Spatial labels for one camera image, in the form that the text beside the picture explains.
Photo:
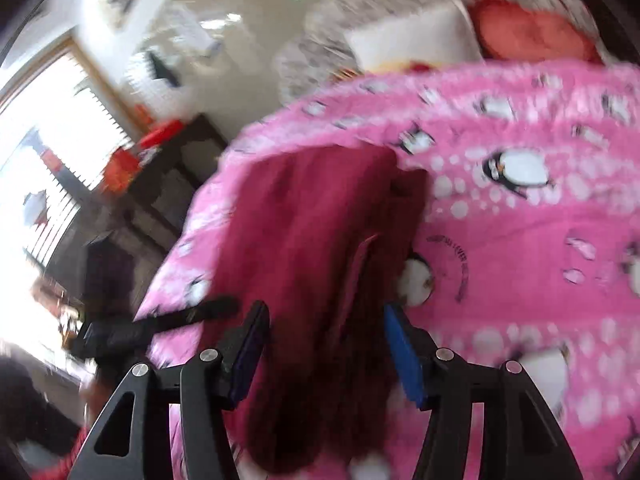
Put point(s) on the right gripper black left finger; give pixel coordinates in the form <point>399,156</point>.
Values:
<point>130,438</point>

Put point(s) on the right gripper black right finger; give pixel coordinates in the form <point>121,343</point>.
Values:
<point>521,437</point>

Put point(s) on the dark red knit garment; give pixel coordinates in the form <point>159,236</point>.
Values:
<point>321,236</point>

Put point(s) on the red sleeve right forearm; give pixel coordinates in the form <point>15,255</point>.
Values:
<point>61,470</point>

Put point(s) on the dark wooden side table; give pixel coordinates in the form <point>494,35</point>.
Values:
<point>142,222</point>

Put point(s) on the red box on table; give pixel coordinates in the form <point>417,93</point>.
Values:
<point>126,163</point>

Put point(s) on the pink penguin blanket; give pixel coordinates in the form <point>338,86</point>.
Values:
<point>528,245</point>

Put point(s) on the floral grey quilt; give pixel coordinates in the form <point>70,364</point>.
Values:
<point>307,62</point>

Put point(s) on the red heart cushion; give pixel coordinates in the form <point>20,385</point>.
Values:
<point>508,32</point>

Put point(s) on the white pillow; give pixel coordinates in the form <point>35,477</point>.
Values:
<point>437,36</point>

